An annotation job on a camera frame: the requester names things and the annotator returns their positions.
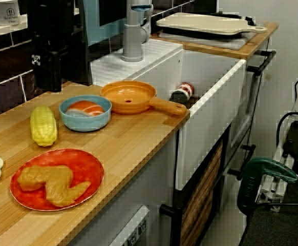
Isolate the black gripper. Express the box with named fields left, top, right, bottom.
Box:
left=30, top=15, right=72, bottom=93

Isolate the yellow toy corn cob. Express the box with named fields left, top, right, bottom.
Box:
left=30, top=106, right=58, bottom=148

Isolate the salmon sushi toy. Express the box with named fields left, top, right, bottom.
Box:
left=66, top=100, right=106, bottom=119

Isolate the light blue bowl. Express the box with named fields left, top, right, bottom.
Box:
left=58, top=95, right=113, bottom=133

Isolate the labelled white canister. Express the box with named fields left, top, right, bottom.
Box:
left=0, top=0, right=22, bottom=26

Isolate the orange toy frying pan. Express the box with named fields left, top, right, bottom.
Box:
left=99, top=80, right=188, bottom=117

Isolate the grey toy faucet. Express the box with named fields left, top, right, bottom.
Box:
left=120, top=0, right=155, bottom=63

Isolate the red plate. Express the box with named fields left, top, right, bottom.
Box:
left=9, top=148, right=105, bottom=212

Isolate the long wooden countertop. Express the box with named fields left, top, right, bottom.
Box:
left=0, top=81, right=190, bottom=246

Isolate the brown toy chicken wing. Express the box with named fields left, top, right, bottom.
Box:
left=17, top=165, right=92, bottom=208

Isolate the orange beans can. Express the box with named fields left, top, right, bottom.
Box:
left=169, top=81, right=195, bottom=103

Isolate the cream cutting board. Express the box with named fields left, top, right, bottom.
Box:
left=156, top=12, right=267, bottom=36

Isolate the white sink basin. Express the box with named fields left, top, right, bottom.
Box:
left=90, top=38, right=248, bottom=192

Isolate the grey dishwasher panel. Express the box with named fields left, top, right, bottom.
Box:
left=108, top=204, right=152, bottom=246

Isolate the grey stove mat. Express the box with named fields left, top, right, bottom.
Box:
left=151, top=32, right=257, bottom=51

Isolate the wooden crate drawer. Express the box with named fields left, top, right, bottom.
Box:
left=181, top=142, right=224, bottom=246

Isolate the short wooden countertop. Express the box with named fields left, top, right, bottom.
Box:
left=150, top=22, right=279, bottom=61

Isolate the green clamp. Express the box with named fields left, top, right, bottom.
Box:
left=237, top=156, right=298, bottom=213

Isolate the black angled post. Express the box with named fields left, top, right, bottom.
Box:
left=71, top=0, right=93, bottom=87

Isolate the black cabinet handle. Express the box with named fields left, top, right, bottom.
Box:
left=227, top=144, right=257, bottom=180
left=246, top=50, right=277, bottom=77
left=159, top=203, right=183, bottom=246

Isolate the aluminium extrusion frame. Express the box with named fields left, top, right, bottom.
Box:
left=258, top=74, right=298, bottom=213

